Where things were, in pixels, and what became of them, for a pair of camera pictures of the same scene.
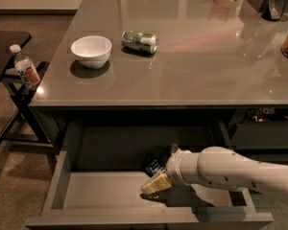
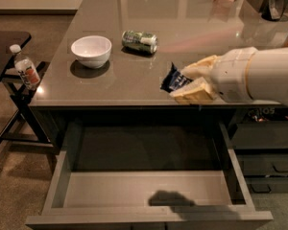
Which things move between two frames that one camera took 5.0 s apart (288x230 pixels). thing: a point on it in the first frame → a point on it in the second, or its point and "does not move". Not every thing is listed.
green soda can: x=145 y=42 does not move
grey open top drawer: x=98 y=177 does not move
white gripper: x=176 y=170 → x=230 y=75
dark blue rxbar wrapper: x=155 y=165 → x=175 y=80
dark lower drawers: x=267 y=134 does not move
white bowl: x=91 y=51 does not move
